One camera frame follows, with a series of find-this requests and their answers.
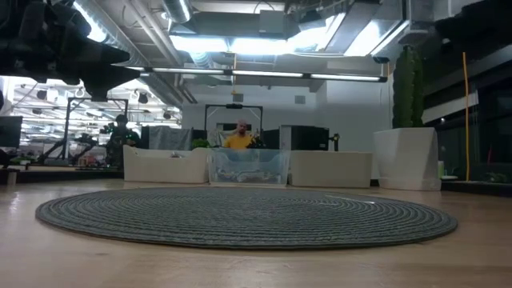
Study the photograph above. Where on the white plastic bin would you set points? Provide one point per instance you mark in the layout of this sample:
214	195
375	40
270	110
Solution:
164	168

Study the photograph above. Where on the small black stand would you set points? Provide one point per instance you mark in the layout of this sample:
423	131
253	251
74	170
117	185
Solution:
335	141

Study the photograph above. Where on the black side desk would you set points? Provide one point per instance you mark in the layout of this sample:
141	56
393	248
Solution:
480	188

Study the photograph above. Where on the grey plastic bin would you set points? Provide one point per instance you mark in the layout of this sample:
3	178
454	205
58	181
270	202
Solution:
330	168

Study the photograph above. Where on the green cactus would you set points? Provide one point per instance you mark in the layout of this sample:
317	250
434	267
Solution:
406	88

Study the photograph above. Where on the clear plastic bin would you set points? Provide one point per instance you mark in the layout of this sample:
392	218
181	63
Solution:
248	162

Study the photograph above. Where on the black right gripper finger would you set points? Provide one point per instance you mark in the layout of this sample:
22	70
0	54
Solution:
458	28

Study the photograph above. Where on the dark background table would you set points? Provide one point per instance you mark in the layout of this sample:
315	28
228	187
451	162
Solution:
60	175

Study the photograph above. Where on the black metal rig frame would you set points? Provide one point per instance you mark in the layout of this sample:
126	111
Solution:
69	124
234	106

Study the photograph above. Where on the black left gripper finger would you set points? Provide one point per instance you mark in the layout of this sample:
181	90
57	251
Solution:
108	78
110	57

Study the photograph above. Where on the long ceiling light bar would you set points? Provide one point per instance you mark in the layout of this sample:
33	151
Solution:
264	73

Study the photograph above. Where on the grey partition panel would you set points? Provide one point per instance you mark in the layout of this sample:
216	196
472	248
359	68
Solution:
170	138

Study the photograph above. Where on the round grey woven mat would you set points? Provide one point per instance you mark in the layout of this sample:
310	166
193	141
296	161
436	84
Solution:
240	220

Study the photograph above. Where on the small green object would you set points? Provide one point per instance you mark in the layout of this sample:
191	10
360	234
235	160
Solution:
441	170

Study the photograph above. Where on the white plant pot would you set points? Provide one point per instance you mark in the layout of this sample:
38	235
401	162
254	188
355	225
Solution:
406	156

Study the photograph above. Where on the silver ventilation duct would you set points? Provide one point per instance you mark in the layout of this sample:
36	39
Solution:
178	10

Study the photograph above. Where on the small green plant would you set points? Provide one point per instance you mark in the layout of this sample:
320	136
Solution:
200	143

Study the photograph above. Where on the person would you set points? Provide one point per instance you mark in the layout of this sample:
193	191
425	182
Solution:
240	138
120	140

